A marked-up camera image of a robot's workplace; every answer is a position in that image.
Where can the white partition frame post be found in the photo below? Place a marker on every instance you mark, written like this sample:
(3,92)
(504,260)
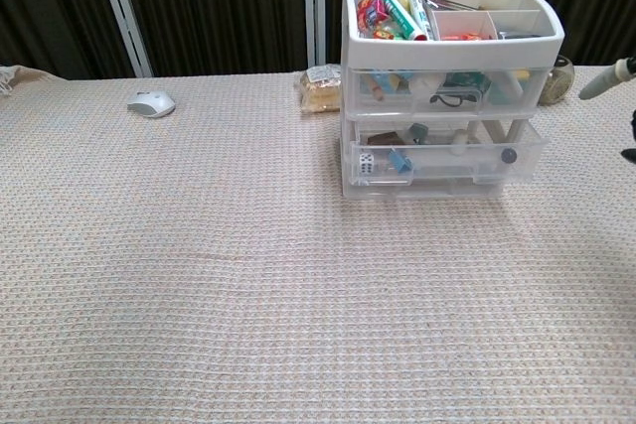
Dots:
(310,7)
(124,17)

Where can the green whiteboard marker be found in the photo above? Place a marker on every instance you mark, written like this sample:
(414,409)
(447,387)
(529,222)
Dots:
(400,14)

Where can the bagged bread snack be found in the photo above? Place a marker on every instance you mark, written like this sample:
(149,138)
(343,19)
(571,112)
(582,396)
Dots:
(318,94)

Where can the red blue candy pack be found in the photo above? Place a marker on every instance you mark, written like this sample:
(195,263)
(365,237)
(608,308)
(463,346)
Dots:
(370,9)

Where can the blue binder clip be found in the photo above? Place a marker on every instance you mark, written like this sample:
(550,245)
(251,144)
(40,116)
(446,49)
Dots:
(401,160)

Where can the blue yellow packet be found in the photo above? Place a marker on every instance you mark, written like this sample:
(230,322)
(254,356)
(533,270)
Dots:
(385,80)

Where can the red orange candy wrappers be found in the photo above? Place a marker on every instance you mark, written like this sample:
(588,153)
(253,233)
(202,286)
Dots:
(467,38)

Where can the teal box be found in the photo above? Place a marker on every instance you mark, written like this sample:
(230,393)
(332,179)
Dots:
(467,80)

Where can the pale yellow rounded object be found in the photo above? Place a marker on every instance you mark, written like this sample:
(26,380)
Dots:
(403,3)

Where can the white computer mouse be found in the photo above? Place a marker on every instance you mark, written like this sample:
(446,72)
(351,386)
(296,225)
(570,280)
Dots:
(151,105)

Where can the round olive glass jar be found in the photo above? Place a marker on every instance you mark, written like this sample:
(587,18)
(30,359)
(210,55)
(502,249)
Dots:
(559,84)

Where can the clear plastic drawer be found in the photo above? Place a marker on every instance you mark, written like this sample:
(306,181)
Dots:
(437,190)
(397,105)
(447,173)

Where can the silver metal clips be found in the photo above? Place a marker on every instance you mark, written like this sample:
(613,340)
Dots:
(447,4)

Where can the beige woven tablecloth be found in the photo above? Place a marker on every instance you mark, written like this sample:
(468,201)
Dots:
(248,295)

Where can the yellow red candy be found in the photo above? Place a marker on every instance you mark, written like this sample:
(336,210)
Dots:
(385,34)

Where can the small white cylinder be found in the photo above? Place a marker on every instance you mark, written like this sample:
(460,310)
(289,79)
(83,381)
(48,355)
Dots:
(460,141)

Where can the white ball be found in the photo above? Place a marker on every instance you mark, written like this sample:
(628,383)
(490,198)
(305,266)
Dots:
(427,85)

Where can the brown wrapped snack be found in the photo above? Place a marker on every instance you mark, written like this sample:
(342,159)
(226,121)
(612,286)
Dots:
(385,138)

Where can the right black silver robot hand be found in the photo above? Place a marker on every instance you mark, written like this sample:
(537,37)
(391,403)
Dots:
(601,79)

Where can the white die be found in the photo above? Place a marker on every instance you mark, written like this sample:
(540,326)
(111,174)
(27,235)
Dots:
(366,163)

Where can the white plastic drawer organizer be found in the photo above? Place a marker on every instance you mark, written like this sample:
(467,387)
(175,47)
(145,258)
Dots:
(447,54)

